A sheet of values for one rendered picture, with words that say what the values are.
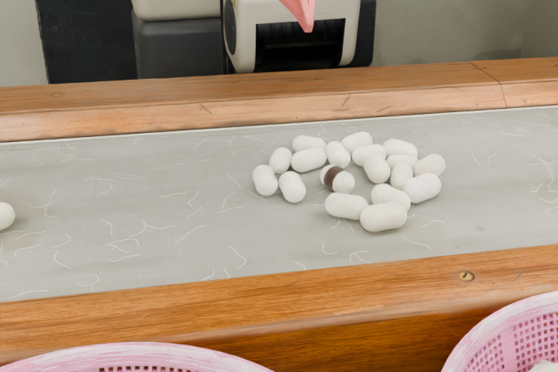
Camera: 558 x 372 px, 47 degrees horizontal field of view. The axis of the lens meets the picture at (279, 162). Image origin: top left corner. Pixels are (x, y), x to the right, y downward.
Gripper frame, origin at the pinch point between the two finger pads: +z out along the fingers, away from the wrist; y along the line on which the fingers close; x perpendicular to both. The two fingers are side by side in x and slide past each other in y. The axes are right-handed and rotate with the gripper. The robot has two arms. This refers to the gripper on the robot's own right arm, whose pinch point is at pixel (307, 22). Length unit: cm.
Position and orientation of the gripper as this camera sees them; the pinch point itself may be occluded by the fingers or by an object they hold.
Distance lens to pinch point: 64.2
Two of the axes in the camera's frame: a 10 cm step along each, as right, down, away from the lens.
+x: -1.2, 4.1, 9.0
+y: 9.8, -0.7, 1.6
